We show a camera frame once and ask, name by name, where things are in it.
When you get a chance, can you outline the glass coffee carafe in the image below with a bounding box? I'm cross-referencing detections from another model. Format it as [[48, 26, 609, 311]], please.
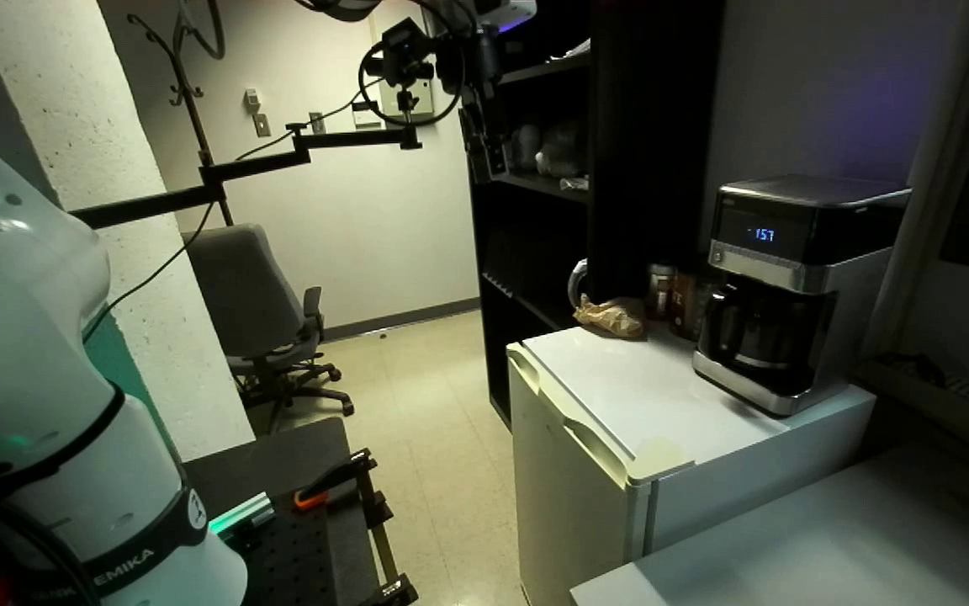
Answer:
[[696, 280, 826, 396]]

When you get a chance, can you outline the black silver coffee machine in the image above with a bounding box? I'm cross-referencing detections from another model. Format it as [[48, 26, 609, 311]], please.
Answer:
[[689, 170, 914, 420]]

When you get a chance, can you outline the brown crumpled bag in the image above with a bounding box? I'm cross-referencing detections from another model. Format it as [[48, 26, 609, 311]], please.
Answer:
[[568, 291, 652, 343]]

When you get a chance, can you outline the grey object on shelf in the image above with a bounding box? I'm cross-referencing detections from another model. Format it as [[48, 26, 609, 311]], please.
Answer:
[[532, 116, 592, 184]]

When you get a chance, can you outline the dark glass jar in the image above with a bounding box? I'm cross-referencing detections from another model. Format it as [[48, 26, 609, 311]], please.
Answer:
[[647, 263, 704, 343]]

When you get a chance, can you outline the white mini fridge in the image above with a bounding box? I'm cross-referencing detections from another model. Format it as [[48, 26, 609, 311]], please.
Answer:
[[502, 322, 880, 606]]

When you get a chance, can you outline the black bookshelf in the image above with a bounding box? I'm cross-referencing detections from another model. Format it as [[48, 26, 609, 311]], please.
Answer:
[[463, 0, 725, 429]]

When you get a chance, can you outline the grey office chair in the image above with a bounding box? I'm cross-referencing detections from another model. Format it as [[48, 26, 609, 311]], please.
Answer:
[[185, 221, 359, 437]]

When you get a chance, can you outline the black metal clamp bar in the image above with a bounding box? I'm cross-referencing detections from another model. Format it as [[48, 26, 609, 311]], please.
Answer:
[[348, 473, 420, 606]]

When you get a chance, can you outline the black coat rack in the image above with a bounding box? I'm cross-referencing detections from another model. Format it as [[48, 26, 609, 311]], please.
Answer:
[[129, 0, 234, 228]]

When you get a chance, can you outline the grey curtain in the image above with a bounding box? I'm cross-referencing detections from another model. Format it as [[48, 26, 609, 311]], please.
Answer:
[[858, 0, 969, 364]]

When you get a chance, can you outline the orange handled clamp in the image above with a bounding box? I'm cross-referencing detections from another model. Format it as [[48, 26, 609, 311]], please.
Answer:
[[290, 445, 382, 515]]

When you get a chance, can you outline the black camera with cable loop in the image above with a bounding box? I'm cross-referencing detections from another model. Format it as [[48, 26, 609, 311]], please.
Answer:
[[354, 12, 466, 126]]

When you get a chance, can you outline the black articulated camera mount arm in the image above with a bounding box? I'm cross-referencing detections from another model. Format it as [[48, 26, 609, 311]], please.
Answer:
[[68, 122, 427, 233]]

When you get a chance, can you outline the white wall outlet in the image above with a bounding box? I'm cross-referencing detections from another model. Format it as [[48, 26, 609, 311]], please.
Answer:
[[239, 88, 276, 142]]

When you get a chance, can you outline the thin black hanging cable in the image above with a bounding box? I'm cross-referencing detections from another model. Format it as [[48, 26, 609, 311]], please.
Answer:
[[88, 93, 365, 332]]

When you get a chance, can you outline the small metal rail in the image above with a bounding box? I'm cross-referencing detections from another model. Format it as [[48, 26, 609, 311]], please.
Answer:
[[205, 487, 276, 539]]

